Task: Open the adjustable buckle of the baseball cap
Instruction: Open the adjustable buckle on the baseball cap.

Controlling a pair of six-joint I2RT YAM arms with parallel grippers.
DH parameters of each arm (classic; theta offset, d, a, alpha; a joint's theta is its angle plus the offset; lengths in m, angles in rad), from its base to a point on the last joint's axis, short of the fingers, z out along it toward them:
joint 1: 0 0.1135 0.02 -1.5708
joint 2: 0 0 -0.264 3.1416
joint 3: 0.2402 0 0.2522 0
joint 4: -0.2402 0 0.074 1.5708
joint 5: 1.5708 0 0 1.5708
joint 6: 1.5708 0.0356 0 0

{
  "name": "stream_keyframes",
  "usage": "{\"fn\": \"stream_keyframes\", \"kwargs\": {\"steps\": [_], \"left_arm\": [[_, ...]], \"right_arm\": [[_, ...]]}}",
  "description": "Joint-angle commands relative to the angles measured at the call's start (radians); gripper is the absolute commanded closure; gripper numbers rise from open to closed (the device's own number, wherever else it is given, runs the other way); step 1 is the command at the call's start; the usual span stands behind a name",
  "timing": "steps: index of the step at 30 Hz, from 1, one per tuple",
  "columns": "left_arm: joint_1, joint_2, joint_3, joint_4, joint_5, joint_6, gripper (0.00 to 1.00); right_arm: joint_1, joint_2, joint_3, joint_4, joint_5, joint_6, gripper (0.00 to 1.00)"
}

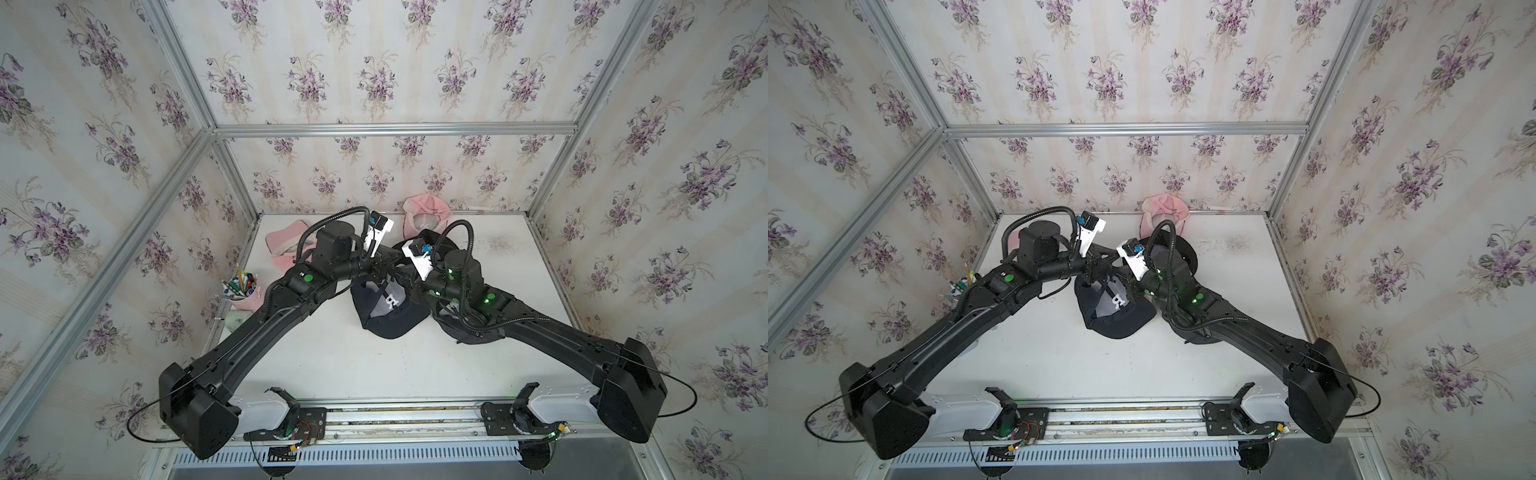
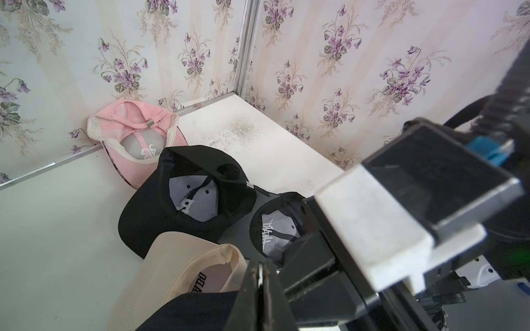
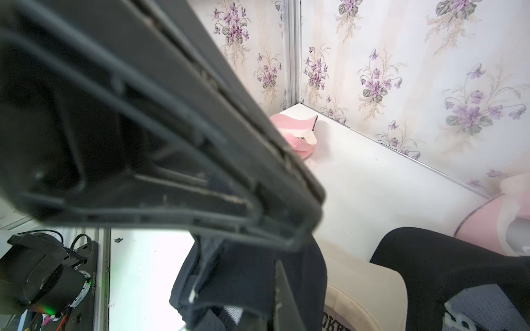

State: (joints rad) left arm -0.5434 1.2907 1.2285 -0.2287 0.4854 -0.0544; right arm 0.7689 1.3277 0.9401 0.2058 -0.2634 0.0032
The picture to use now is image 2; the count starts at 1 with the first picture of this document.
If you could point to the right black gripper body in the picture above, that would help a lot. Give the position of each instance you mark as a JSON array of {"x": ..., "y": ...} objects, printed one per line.
[{"x": 325, "y": 287}]

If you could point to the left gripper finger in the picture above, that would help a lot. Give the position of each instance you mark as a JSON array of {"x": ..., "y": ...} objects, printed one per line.
[{"x": 261, "y": 303}]

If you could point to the black cap white letter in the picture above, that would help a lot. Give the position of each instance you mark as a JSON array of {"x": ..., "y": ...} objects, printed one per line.
[{"x": 193, "y": 311}]

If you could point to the beige baseball cap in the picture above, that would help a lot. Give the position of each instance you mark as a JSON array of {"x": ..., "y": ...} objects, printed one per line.
[{"x": 177, "y": 264}]

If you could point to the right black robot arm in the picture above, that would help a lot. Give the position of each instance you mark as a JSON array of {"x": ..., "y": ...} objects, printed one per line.
[{"x": 504, "y": 120}]

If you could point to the dark grey baseball cap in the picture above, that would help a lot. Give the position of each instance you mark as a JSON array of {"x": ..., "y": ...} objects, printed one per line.
[{"x": 270, "y": 229}]

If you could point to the black cap centre back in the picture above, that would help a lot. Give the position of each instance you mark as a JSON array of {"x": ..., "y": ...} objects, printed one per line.
[{"x": 196, "y": 190}]

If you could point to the pink cap back wall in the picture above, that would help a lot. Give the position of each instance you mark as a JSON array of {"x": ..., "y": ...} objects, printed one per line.
[{"x": 133, "y": 134}]

